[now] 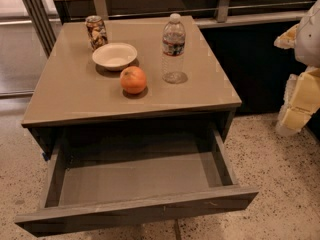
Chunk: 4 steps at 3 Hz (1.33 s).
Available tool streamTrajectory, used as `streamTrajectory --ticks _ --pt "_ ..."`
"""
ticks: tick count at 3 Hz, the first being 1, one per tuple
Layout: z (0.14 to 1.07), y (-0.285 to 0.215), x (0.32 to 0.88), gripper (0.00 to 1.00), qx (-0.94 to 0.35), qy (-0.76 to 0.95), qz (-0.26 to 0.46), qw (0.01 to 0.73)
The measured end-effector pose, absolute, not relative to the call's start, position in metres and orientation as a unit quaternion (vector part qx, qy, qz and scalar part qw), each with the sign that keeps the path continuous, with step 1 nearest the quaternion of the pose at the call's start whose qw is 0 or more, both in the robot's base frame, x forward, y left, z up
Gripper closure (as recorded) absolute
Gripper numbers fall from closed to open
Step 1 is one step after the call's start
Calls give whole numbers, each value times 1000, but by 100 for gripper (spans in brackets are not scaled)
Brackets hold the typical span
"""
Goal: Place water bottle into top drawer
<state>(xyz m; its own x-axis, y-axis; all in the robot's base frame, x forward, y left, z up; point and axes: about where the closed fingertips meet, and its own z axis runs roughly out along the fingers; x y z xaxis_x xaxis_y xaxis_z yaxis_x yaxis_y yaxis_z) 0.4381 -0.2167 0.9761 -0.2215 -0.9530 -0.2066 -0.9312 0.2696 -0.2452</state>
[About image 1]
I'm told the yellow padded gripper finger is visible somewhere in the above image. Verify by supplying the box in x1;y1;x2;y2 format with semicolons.
276;67;320;136
274;24;298;49

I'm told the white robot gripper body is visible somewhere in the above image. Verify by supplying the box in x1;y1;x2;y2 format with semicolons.
294;0;320;67

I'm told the clear plastic water bottle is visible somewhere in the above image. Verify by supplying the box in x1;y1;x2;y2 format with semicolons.
162;13;187;84

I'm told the open grey top drawer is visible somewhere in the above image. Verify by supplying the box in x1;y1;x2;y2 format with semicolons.
15;129;258;237

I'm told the wooden bench with metal brackets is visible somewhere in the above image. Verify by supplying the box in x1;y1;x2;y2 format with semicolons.
54;0;317;28

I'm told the orange fruit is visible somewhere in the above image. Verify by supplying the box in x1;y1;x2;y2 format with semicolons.
120;66;147;94

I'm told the white paper bowl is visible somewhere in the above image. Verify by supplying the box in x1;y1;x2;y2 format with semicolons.
92;43;137;71

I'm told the patterned drink can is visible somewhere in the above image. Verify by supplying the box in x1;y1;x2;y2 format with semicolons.
85;15;108;50

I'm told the metal railing frame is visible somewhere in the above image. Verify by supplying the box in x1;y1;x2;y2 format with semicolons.
22;0;56;57

